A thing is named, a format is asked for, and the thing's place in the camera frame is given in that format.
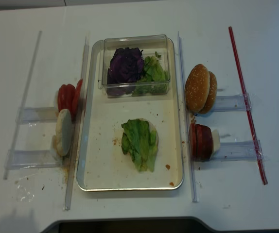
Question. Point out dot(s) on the red tomato slice front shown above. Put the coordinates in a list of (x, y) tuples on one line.
[(76, 97)]

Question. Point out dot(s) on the red tomato slice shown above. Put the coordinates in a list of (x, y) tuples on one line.
[(76, 97), (65, 97)]

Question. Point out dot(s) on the green lettuce leaf on bun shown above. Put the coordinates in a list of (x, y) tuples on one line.
[(136, 143)]

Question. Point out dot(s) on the green lettuce in box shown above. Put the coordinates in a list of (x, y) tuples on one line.
[(154, 77)]

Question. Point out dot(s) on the red-brown meat patty stack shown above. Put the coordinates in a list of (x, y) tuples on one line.
[(201, 142)]

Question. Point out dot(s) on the red tomato slice back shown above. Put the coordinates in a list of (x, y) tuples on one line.
[(65, 97)]

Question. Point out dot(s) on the silver metal tray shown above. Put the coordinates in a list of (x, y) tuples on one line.
[(102, 166)]

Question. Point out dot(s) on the clear plastic box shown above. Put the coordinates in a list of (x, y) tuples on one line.
[(134, 43)]

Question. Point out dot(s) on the purple cabbage leaf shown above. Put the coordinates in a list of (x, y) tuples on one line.
[(126, 66)]

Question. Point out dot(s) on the sesame bun top front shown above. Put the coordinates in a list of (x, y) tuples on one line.
[(197, 88)]

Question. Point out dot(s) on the sesame bun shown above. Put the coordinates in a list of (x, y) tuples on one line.
[(197, 88), (212, 94)]

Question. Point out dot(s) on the white bun slice left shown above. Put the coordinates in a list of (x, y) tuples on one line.
[(63, 132)]

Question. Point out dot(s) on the sesame bun top back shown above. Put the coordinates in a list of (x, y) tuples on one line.
[(212, 94)]

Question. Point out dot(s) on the white pusher block right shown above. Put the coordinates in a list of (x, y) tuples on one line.
[(216, 141)]

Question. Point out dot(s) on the clear track upper left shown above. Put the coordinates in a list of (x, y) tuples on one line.
[(36, 115)]

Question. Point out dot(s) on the clear track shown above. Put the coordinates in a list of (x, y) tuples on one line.
[(19, 159), (36, 115), (238, 151), (232, 103)]

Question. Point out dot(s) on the clear track upper right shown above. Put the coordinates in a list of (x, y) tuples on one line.
[(232, 103)]

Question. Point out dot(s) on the clear track lower right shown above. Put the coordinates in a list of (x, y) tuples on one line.
[(238, 151)]

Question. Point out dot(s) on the clear track lower left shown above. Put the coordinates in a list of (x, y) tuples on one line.
[(19, 159)]

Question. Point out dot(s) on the clear rail left inner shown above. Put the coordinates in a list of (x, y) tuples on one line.
[(76, 132)]

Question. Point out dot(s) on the clear rail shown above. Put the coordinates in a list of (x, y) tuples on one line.
[(22, 105), (76, 132), (187, 123)]

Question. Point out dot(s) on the clear rail right inner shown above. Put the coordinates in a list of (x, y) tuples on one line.
[(187, 123)]

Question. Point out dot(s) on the red plastic rail strip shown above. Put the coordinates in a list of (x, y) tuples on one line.
[(257, 145)]

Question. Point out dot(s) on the clear rail left outer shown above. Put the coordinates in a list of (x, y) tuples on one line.
[(22, 105)]

